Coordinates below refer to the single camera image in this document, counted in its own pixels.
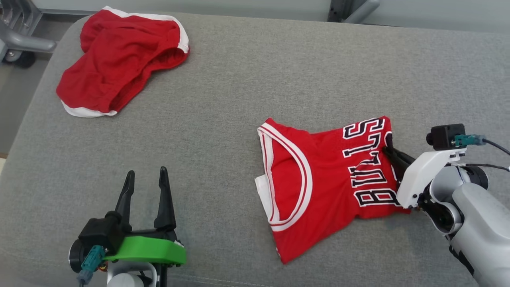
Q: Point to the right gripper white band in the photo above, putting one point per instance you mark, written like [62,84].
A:
[420,175]

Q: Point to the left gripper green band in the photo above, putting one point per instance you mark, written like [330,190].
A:
[151,251]

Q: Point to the red Bulls basketball jersey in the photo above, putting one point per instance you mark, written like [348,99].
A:
[330,179]

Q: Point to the red shorts white trim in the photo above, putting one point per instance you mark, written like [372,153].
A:
[115,59]

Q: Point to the grey fabric sofa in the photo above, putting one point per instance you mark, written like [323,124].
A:
[239,79]

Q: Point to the black caster wheel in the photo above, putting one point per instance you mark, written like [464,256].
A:
[22,59]

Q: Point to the grey metal stand base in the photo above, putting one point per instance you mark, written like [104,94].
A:
[24,40]

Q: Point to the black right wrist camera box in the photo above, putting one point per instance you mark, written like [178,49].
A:
[446,137]

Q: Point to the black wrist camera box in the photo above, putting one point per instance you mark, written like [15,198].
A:
[99,235]
[446,137]

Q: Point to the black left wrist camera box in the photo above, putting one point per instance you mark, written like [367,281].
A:
[99,235]

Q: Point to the teal right camera connector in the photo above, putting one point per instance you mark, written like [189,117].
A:
[466,140]

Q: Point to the teal camera connector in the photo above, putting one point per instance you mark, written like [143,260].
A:
[466,140]
[92,259]

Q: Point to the teal left camera connector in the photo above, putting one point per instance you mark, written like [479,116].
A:
[92,259]

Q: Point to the grey metal post with bracket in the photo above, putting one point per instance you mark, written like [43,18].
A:
[358,10]

